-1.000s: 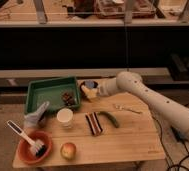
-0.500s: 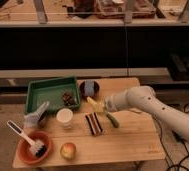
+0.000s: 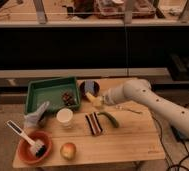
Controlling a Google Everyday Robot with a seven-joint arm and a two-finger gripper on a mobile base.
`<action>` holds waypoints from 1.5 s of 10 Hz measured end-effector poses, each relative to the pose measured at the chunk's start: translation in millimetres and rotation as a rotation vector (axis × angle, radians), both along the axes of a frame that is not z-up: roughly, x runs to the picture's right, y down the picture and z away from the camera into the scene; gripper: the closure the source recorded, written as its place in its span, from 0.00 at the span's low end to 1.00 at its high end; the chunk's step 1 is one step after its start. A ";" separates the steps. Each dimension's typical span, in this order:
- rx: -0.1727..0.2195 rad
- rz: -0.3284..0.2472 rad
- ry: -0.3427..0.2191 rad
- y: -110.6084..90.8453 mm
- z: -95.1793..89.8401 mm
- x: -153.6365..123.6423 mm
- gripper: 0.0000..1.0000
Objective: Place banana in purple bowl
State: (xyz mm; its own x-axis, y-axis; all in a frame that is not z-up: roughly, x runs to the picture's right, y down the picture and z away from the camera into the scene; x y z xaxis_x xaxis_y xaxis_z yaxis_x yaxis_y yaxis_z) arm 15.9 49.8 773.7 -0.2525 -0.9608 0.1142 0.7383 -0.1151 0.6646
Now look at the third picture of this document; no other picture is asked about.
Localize yellow banana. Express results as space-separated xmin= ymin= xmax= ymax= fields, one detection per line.
xmin=86 ymin=92 xmax=96 ymax=102

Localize purple bowl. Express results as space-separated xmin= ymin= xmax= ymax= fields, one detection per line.
xmin=79 ymin=80 xmax=100 ymax=99

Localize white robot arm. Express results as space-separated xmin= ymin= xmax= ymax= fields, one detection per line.
xmin=94 ymin=79 xmax=189 ymax=138

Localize red yellow apple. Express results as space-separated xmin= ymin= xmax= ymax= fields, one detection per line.
xmin=60 ymin=142 xmax=76 ymax=160

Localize clear plastic bag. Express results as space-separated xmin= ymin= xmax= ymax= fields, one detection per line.
xmin=24 ymin=101 xmax=50 ymax=128

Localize brown grapes cluster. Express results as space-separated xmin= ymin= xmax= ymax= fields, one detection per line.
xmin=62 ymin=92 xmax=75 ymax=106

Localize silver fork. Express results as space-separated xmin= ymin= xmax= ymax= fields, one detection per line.
xmin=115 ymin=105 xmax=142 ymax=114

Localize light blue sponge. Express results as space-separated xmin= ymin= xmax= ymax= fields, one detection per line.
xmin=84 ymin=80 xmax=94 ymax=94

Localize black cables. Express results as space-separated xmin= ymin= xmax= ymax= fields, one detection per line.
xmin=151 ymin=103 xmax=189 ymax=171

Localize white cup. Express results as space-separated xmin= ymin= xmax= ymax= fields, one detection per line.
xmin=56 ymin=108 xmax=73 ymax=128

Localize orange bowl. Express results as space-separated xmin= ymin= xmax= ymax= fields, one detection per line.
xmin=17 ymin=131 xmax=53 ymax=165

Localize green plastic tray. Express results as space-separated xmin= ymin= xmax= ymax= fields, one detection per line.
xmin=25 ymin=77 xmax=81 ymax=114

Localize white dish brush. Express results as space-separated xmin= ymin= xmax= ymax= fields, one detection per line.
xmin=7 ymin=120 xmax=46 ymax=158

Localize green cucumber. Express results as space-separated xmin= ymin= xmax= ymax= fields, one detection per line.
xmin=98 ymin=112 xmax=120 ymax=128

